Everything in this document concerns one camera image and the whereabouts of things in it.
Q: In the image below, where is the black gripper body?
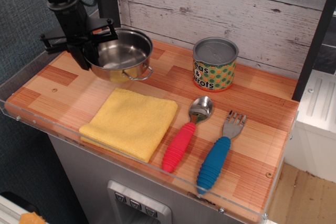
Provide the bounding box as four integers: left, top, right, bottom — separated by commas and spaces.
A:
39, 0, 118, 52

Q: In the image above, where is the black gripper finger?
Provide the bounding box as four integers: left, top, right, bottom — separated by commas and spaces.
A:
83, 41, 99, 64
67, 45, 90, 70

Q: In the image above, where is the stainless steel pot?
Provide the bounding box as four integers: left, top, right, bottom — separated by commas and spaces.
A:
85, 28, 154, 82

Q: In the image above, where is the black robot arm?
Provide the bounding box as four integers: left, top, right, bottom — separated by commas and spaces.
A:
40, 0, 118, 70

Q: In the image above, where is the yellow folded cloth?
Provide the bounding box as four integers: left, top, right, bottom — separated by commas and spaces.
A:
79, 88, 178, 163

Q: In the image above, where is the peas and carrots tin can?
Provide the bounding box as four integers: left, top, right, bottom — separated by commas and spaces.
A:
193, 37, 239, 92

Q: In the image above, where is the silver dispenser panel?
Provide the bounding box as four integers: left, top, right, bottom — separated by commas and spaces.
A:
107, 180, 172, 223

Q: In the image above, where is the orange object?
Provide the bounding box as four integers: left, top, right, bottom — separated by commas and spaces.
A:
19, 212, 46, 224

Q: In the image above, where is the white cabinet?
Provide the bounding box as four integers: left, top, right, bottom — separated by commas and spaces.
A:
284, 70, 335, 182

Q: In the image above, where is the clear acrylic guard rail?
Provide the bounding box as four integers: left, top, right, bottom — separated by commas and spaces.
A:
0, 14, 300, 222

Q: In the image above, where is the red handled spoon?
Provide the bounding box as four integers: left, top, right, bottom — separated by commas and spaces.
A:
162, 96, 213, 173

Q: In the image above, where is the blue handled fork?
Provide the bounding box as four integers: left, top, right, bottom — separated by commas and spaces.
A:
196, 111, 247, 197

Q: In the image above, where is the black vertical post right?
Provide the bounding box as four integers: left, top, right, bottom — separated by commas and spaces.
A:
292, 0, 335, 102

